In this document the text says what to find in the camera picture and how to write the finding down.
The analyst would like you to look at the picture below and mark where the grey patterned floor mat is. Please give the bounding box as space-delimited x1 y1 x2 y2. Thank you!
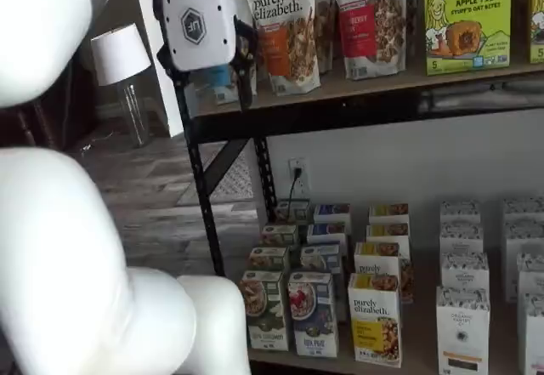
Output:
176 151 254 207

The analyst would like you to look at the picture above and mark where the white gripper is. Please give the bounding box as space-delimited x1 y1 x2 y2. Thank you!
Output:
156 0 259 111

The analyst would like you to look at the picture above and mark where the black plug with cable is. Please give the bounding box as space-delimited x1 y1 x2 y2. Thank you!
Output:
287 166 304 223

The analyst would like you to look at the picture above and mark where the black metal shelf rack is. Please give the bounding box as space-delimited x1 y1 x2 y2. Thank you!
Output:
176 58 544 375

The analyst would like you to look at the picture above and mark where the white organic pantry box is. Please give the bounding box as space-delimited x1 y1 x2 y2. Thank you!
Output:
440 252 490 292
503 220 544 304
502 197 544 224
520 293 544 375
435 286 491 375
439 224 485 255
439 200 483 226
516 252 544 304

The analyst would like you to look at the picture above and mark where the blue flax plus oatmeal box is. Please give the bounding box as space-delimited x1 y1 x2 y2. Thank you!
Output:
299 243 349 323
306 221 350 249
313 202 352 225
287 270 340 358

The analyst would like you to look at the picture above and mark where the green Bobo's apple pie box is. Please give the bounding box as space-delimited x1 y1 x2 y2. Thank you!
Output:
423 0 513 76

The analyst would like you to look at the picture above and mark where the green apple cinnamon oatmeal box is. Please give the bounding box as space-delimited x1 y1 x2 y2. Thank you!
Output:
259 224 298 249
275 199 311 225
238 270 291 352
247 246 292 274

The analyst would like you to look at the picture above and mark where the orange purely elizabeth granola bag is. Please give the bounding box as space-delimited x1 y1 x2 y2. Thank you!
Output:
312 0 342 75
236 0 322 97

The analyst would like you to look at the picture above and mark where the blue purely elizabeth granola bag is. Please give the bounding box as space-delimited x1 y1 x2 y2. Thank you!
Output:
193 0 258 106

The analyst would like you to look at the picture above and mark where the yellow purely elizabeth box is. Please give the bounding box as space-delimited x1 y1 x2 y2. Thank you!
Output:
368 203 411 226
347 272 403 370
365 223 411 249
354 241 416 304

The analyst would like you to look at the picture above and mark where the white wall outlet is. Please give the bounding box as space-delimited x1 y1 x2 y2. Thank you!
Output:
288 157 312 200

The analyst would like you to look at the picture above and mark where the white shade table lamp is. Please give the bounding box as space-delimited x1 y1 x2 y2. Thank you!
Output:
89 23 152 147

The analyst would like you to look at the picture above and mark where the clear plastic wrap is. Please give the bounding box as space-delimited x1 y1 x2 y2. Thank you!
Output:
418 83 544 115

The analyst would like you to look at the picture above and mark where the yellow Bobo's box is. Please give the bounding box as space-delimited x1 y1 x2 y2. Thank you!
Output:
529 0 544 65

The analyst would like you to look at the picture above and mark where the red purely elizabeth granola bag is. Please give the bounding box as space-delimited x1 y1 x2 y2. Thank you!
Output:
327 0 408 81

